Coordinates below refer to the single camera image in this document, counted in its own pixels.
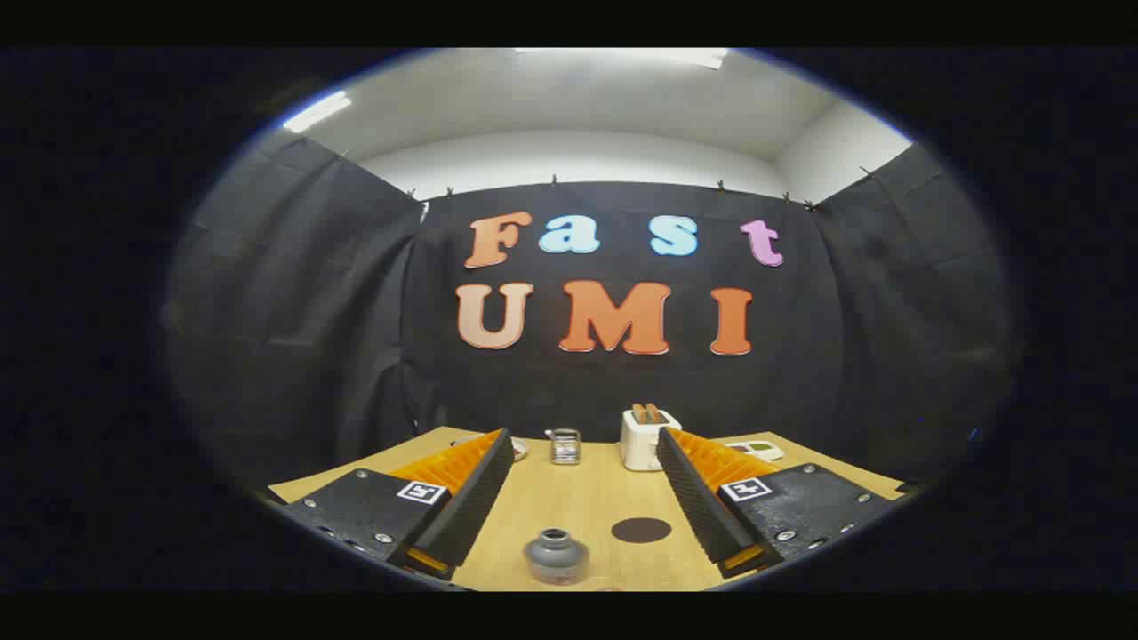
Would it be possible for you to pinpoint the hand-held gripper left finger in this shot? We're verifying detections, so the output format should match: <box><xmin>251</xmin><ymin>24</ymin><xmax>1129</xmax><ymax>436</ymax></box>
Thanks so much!
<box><xmin>283</xmin><ymin>428</ymin><xmax>516</xmax><ymax>581</ymax></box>

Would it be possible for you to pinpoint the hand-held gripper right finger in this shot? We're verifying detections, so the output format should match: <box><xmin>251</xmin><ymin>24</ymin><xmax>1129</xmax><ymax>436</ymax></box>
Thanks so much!
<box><xmin>655</xmin><ymin>428</ymin><xmax>895</xmax><ymax>580</ymax></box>

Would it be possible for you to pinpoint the dark brown round coaster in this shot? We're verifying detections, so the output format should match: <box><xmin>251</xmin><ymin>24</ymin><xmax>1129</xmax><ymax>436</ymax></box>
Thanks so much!
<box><xmin>611</xmin><ymin>517</ymin><xmax>673</xmax><ymax>544</ymax></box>

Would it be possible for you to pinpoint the silver juice bottle red label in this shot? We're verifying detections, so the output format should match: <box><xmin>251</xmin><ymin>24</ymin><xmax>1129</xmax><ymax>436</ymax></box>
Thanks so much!
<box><xmin>523</xmin><ymin>528</ymin><xmax>590</xmax><ymax>586</ymax></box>

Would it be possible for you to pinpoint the white plate red pattern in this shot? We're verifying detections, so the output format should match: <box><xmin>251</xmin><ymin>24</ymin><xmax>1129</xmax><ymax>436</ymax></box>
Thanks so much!
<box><xmin>453</xmin><ymin>434</ymin><xmax>529</xmax><ymax>463</ymax></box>

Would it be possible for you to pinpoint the white toaster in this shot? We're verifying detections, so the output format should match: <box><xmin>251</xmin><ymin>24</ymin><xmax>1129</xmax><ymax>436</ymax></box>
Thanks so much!
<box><xmin>620</xmin><ymin>411</ymin><xmax>683</xmax><ymax>472</ymax></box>

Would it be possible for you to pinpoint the wooden table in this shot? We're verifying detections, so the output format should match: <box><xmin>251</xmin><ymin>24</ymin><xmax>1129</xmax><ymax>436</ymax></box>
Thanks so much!
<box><xmin>268</xmin><ymin>427</ymin><xmax>908</xmax><ymax>592</ymax></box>

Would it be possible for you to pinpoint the black backdrop cloth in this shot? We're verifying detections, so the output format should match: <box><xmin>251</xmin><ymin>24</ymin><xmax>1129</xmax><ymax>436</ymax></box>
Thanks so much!
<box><xmin>164</xmin><ymin>129</ymin><xmax>1023</xmax><ymax>485</ymax></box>

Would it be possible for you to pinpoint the small ceiling light panel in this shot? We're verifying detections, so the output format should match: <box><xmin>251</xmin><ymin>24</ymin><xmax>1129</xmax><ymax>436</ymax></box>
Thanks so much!
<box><xmin>283</xmin><ymin>91</ymin><xmax>352</xmax><ymax>134</ymax></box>

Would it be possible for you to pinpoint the long ceiling light panel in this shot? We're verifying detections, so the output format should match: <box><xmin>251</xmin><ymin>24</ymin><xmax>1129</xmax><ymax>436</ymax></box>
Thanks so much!
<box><xmin>516</xmin><ymin>48</ymin><xmax>730</xmax><ymax>70</ymax></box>

